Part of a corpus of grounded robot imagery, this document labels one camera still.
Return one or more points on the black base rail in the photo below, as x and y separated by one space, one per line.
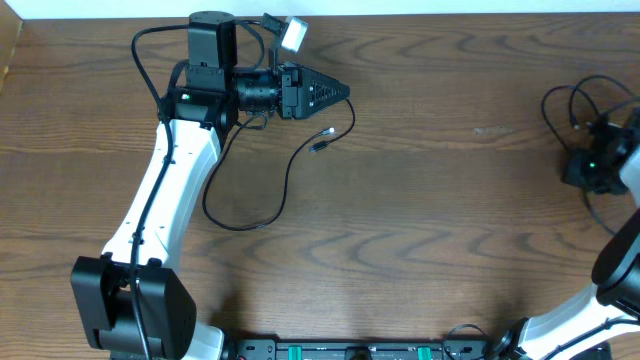
451 347

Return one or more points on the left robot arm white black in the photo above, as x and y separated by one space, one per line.
130 299

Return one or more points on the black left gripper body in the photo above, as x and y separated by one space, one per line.
289 93

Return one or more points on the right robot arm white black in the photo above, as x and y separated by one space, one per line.
609 306

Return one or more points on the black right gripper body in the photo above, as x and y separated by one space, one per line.
590 171

